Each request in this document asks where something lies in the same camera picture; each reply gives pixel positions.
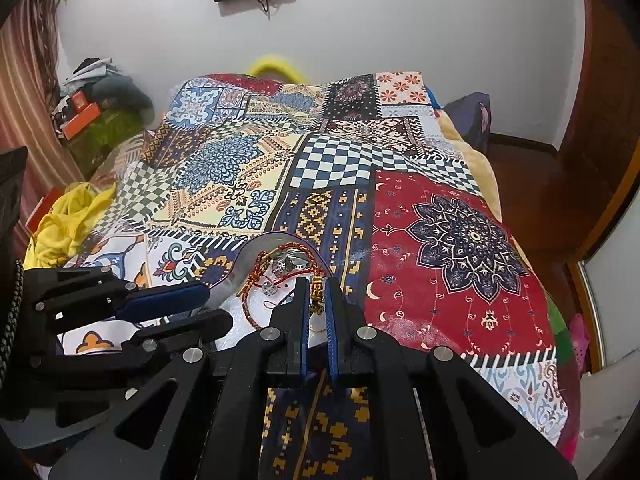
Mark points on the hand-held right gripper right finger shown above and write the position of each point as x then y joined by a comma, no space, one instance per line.
332,330

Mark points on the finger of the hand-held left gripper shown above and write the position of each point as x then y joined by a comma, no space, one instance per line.
165,300
185,330

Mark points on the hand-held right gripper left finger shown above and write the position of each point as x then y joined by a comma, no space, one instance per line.
302,330

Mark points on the heart-shaped purple tin box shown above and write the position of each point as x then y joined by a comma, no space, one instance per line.
235,280

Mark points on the red box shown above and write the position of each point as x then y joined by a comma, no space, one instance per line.
42,210

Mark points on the yellow cloth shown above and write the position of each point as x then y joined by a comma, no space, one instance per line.
60,225

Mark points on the orange box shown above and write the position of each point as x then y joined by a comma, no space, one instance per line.
82,119

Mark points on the striped brown curtain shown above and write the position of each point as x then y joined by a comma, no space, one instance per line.
25,85

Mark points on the patchwork printed blanket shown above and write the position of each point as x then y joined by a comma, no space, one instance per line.
440,240

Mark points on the pile of clothes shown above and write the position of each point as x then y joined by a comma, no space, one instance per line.
110,95

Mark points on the beige fleece blanket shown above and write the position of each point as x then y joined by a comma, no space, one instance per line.
487,180

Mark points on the green cloth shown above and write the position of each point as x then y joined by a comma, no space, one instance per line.
561,330

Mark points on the pink plastic item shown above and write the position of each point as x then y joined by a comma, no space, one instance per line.
581,335

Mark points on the dark blue pillow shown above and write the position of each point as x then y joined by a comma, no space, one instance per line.
467,115

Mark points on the yellow plush pillow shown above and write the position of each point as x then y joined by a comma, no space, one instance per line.
275,65

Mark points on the white sliding wardrobe door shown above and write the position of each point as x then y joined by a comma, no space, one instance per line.
620,310

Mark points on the brown wooden door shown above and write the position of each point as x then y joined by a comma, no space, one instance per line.
600,85

